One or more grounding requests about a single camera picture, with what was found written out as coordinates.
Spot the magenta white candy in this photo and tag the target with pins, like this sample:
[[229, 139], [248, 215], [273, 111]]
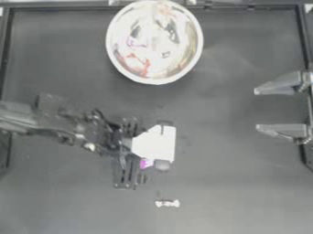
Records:
[[146, 163]]

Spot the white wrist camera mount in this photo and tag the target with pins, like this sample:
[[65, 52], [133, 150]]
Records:
[[154, 144]]

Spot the pale purple candy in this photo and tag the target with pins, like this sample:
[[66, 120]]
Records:
[[132, 41]]

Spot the steel bowl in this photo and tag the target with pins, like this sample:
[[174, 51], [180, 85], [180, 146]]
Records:
[[164, 30]]

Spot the black table frame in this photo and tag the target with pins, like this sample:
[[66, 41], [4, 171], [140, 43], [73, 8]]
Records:
[[61, 6]]

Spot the red white candy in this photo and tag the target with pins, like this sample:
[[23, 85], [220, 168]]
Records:
[[141, 64]]

